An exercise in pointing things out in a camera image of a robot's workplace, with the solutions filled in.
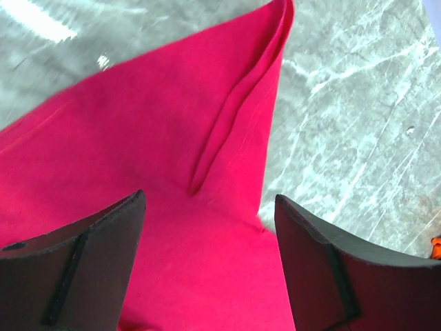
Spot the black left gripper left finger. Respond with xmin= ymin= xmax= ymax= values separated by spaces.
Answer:
xmin=1 ymin=190 xmax=146 ymax=330

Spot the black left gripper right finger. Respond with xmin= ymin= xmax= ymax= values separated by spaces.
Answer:
xmin=274 ymin=194 xmax=440 ymax=330

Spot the magenta red t shirt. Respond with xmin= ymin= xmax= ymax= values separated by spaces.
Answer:
xmin=1 ymin=1 xmax=294 ymax=330

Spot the orange t shirt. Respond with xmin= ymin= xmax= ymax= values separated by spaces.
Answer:
xmin=430 ymin=237 xmax=441 ymax=260

